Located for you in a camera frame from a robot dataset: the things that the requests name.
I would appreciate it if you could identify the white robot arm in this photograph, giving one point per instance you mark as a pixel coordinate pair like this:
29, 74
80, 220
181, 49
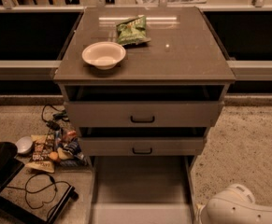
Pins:
234, 205

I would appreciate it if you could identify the grey top drawer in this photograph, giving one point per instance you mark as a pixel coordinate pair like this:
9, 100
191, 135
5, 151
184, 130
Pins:
143, 114

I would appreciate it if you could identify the grey drawer cabinet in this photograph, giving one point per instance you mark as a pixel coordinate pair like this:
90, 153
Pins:
181, 63

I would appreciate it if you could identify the orange fruit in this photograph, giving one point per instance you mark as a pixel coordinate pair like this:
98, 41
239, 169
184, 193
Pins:
54, 156

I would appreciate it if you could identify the yellow chip bag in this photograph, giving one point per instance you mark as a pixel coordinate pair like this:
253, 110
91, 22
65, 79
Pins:
45, 166

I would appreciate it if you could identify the green chip bag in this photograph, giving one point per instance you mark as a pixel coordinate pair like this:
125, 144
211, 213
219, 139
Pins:
132, 31

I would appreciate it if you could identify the blue snack bag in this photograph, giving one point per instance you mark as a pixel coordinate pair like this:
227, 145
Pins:
71, 155

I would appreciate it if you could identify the brown snack bag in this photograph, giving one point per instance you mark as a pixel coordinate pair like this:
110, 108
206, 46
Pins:
43, 146

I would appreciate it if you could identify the grey drawer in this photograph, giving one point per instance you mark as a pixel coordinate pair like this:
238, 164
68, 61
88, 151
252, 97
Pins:
143, 114
142, 146
141, 190

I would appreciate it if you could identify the grey bottom drawer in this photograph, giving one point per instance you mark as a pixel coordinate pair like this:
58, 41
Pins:
141, 190

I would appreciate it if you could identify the grey middle drawer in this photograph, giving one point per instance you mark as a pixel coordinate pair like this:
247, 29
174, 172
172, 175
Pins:
142, 146

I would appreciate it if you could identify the black power adapter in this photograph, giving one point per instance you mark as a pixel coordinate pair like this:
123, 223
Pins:
53, 125

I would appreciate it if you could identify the small white bowl on floor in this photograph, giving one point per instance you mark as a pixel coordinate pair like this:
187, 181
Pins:
24, 145

